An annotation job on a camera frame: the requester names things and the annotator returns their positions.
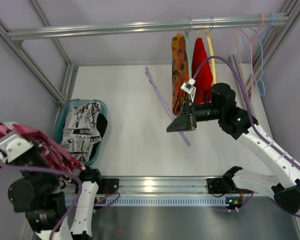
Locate aluminium left frame post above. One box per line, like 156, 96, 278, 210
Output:
0, 18, 75, 105

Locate mint green hanger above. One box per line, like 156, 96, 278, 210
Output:
184, 30, 192, 80

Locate white slotted cable duct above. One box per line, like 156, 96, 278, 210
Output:
63, 196, 231, 208

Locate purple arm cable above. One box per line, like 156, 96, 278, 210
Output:
191, 55, 300, 219
0, 162, 121, 240

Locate black white newspaper print trousers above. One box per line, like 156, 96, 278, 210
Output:
60, 101, 102, 164

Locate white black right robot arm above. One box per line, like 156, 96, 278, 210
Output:
166, 83, 300, 214

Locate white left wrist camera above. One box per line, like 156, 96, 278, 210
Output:
0, 132, 34, 163

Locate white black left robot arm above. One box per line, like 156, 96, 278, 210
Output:
3, 164, 102, 240

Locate pink wire hanger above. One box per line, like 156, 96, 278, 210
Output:
239, 13, 266, 97

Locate orange yellow patterned trousers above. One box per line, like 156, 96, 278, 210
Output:
171, 33, 189, 116

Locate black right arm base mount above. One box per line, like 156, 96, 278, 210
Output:
206, 177, 229, 198

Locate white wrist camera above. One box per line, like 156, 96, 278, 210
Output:
180, 78, 197, 103
0, 132, 34, 163

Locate yellow hanger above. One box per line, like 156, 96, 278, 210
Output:
194, 30, 217, 87

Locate blue wire hanger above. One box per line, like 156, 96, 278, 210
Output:
240, 12, 276, 98

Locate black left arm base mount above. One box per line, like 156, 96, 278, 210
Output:
97, 178, 120, 195

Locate teal plastic basket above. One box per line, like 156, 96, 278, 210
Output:
52, 99, 108, 166

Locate aluminium front rail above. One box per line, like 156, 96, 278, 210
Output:
102, 176, 208, 196

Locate aluminium hanging rail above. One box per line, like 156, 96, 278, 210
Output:
7, 13, 289, 40

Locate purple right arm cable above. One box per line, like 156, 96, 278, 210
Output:
191, 55, 300, 219

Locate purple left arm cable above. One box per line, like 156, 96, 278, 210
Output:
0, 162, 121, 240

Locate pink black patterned trousers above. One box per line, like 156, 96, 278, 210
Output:
0, 122, 86, 174

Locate lilac plastic hanger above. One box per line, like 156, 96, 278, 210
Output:
145, 66, 191, 147

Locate black garment in basket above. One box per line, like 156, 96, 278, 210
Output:
89, 113, 108, 161

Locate red trousers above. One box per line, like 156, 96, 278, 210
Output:
191, 37, 213, 105

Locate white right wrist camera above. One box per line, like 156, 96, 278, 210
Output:
180, 78, 197, 103

